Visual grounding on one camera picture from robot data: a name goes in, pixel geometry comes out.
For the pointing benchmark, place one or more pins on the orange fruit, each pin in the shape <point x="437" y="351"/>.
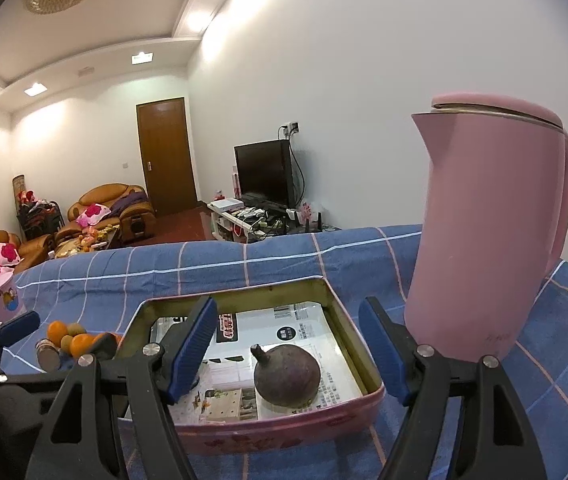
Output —
<point x="80" y="344"/>
<point x="56" y="331"/>

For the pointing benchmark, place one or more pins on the black rack with clutter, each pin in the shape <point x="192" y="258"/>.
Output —
<point x="35" y="217"/>

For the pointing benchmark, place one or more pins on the cluttered coffee table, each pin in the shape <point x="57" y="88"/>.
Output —
<point x="90" y="241"/>

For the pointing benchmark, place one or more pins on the white tv stand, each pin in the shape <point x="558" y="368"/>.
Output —
<point x="233" y="221"/>

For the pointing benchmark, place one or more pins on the brown leather armchair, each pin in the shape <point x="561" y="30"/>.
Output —
<point x="130" y="209"/>

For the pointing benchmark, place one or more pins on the pink metal tin box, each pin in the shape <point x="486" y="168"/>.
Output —
<point x="308" y="427"/>

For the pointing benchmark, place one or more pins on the black television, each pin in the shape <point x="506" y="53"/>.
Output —
<point x="265" y="172"/>

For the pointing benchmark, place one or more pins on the printed paper leaflet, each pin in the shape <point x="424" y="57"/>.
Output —
<point x="223" y="390"/>

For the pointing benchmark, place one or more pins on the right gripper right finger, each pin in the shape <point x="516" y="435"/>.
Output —
<point x="494" y="438"/>

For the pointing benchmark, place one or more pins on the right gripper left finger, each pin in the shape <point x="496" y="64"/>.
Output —
<point x="80" y="436"/>

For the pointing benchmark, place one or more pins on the brown leather sofa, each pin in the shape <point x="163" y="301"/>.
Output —
<point x="33" y="252"/>

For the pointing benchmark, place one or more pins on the green kiwi fruit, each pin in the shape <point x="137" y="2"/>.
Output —
<point x="75" y="329"/>
<point x="65" y="344"/>

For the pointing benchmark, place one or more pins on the dark purple mangosteen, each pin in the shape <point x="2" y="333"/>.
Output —
<point x="286" y="375"/>

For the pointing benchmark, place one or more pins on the pink electric kettle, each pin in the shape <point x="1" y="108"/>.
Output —
<point x="495" y="224"/>

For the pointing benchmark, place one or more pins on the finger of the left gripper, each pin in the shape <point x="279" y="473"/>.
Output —
<point x="105" y="346"/>
<point x="18" y="328"/>

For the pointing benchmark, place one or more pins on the pink cartoon mug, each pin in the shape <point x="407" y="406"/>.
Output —
<point x="11" y="306"/>

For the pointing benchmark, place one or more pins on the brown wooden door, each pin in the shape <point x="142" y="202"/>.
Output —
<point x="166" y="157"/>

